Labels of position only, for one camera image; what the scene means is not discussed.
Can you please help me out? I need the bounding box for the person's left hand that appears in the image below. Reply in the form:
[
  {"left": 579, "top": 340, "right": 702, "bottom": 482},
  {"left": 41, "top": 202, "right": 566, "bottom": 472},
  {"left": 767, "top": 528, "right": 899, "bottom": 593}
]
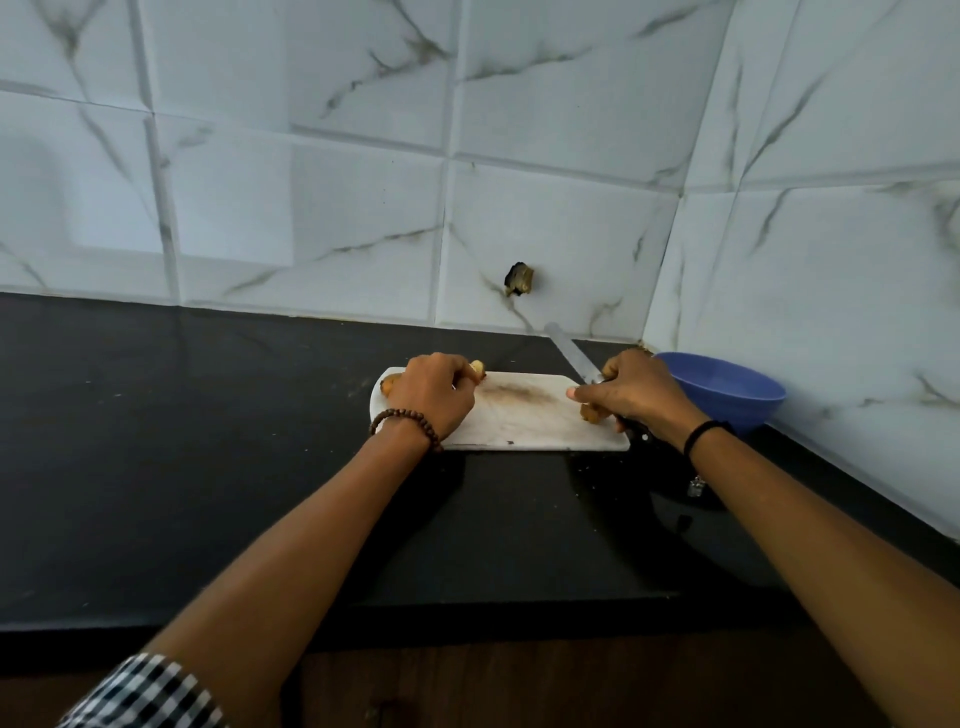
[{"left": 382, "top": 352, "right": 481, "bottom": 444}]

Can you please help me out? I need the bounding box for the person's right hand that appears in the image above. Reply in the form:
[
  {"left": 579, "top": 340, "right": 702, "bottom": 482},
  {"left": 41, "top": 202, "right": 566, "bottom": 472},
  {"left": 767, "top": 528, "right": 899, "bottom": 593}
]
[{"left": 566, "top": 348, "right": 710, "bottom": 451}]

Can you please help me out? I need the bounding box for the steel kitchen knife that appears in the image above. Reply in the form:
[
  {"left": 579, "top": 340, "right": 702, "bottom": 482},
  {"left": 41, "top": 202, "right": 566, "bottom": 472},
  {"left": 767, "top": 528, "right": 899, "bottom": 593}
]
[{"left": 543, "top": 322, "right": 658, "bottom": 448}]

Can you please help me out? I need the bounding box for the blue plastic bowl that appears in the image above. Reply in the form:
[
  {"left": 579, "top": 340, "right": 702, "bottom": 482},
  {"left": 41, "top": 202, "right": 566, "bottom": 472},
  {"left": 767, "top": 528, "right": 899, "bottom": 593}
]
[{"left": 653, "top": 352, "right": 787, "bottom": 436}]

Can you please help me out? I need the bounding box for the white cutting board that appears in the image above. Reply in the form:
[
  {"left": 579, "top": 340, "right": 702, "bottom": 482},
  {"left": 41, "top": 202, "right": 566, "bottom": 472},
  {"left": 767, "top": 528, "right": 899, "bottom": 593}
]
[{"left": 368, "top": 366, "right": 631, "bottom": 454}]

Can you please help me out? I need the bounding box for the person's left forearm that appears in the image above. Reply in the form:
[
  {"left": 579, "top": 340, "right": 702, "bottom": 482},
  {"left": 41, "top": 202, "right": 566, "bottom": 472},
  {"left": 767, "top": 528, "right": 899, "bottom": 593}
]
[{"left": 142, "top": 431, "right": 442, "bottom": 728}]

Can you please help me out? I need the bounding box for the person's right forearm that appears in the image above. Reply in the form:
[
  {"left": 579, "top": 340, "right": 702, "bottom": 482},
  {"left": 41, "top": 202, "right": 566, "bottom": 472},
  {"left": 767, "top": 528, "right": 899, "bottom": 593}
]
[{"left": 686, "top": 427, "right": 960, "bottom": 728}]

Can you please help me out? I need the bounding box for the black wristband with charm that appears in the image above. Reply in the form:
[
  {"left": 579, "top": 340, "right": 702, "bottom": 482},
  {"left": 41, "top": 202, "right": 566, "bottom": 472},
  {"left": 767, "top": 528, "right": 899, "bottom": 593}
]
[{"left": 682, "top": 419, "right": 737, "bottom": 499}]

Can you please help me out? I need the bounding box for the dark wooden cabinet door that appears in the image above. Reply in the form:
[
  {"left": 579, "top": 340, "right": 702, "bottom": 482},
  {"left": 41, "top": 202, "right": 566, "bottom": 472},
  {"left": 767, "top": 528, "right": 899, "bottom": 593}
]
[{"left": 299, "top": 629, "right": 890, "bottom": 728}]

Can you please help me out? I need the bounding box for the black white checkered shirt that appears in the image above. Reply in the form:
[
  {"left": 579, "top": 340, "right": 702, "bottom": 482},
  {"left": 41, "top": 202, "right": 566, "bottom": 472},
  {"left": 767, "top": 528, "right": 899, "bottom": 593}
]
[{"left": 58, "top": 653, "right": 226, "bottom": 728}]

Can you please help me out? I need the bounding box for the brown bead bracelet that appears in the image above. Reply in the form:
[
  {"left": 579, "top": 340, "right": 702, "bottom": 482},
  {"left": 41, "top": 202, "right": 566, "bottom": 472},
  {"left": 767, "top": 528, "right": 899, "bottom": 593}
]
[{"left": 368, "top": 408, "right": 445, "bottom": 454}]

